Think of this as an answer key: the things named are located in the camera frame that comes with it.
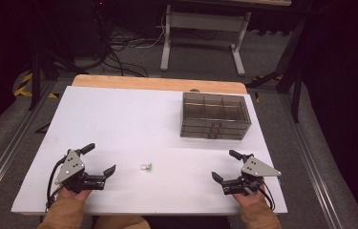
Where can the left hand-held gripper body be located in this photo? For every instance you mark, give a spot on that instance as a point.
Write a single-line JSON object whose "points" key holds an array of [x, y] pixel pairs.
{"points": [[70, 166]]}

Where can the person's right hand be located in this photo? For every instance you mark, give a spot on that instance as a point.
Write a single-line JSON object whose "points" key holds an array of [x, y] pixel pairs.
{"points": [[246, 199]]}

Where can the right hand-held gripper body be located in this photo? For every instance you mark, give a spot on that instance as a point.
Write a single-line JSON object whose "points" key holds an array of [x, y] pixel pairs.
{"points": [[253, 169]]}

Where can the person's left hand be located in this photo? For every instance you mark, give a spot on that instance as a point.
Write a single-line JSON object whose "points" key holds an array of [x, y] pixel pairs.
{"points": [[73, 194]]}

